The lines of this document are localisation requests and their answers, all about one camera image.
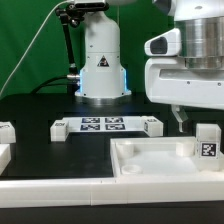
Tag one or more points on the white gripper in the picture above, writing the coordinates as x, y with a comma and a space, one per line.
168, 81

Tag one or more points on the white square tabletop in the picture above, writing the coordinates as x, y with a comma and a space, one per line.
161, 156

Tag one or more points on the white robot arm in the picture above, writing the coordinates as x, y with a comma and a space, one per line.
185, 65

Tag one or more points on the white front obstacle bar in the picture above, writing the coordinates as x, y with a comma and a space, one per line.
106, 191

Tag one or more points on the white obstacle bar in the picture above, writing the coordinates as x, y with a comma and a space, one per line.
106, 191
5, 156

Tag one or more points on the white AprilTag base sheet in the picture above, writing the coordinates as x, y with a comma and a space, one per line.
105, 124

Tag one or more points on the white left obstacle bar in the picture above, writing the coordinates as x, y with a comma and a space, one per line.
5, 156

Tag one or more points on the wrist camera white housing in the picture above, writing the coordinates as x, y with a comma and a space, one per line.
166, 44

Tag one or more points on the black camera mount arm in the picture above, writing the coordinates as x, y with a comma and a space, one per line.
73, 76

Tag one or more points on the overhead camera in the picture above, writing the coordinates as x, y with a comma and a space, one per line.
90, 4

